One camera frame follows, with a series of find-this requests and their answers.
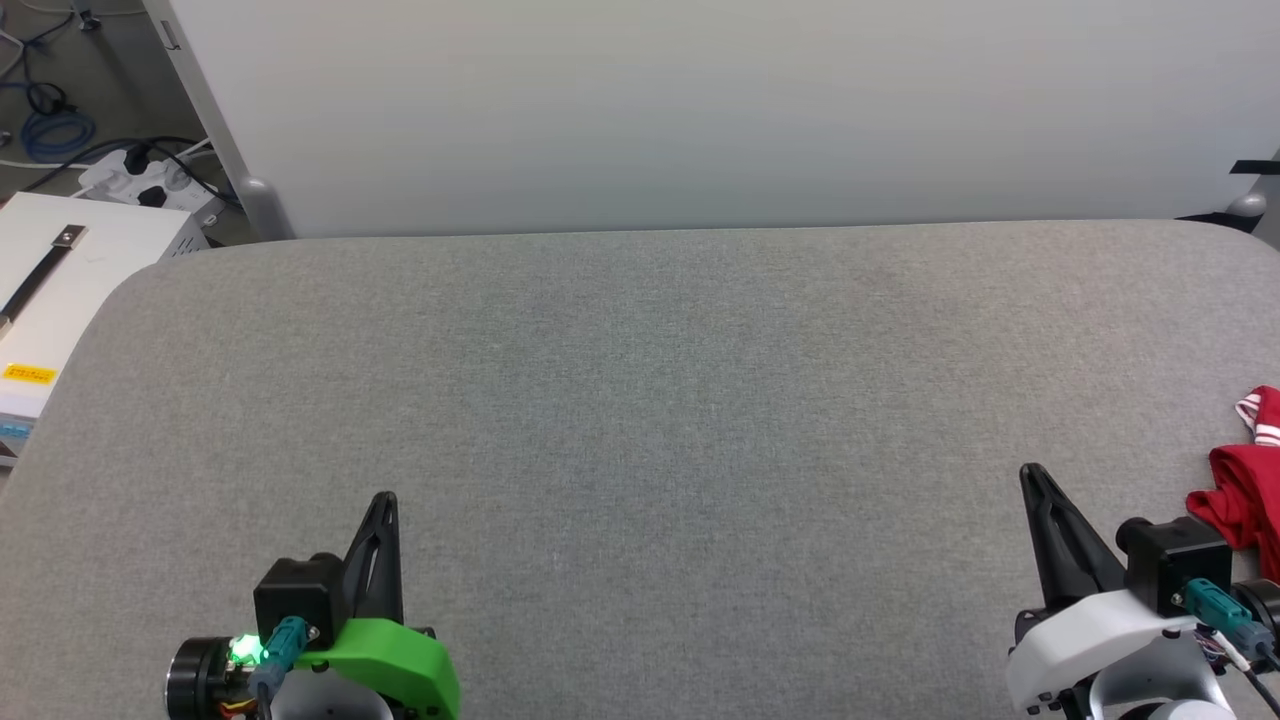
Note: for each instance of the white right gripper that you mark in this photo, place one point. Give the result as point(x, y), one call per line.
point(1080, 640)

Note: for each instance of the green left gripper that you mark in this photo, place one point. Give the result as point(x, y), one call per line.
point(410, 665)

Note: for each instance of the red and white basketball jersey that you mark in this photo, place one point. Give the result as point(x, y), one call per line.
point(1245, 500)

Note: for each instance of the white power strip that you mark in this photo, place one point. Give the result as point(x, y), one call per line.
point(140, 180)

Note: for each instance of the white partition panel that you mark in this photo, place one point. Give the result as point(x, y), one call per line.
point(700, 110)

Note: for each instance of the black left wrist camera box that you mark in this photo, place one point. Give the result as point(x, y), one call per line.
point(295, 595)

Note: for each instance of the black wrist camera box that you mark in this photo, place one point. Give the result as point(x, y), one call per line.
point(295, 595)
point(1175, 555)

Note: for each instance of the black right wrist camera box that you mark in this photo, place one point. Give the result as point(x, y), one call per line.
point(1175, 555)

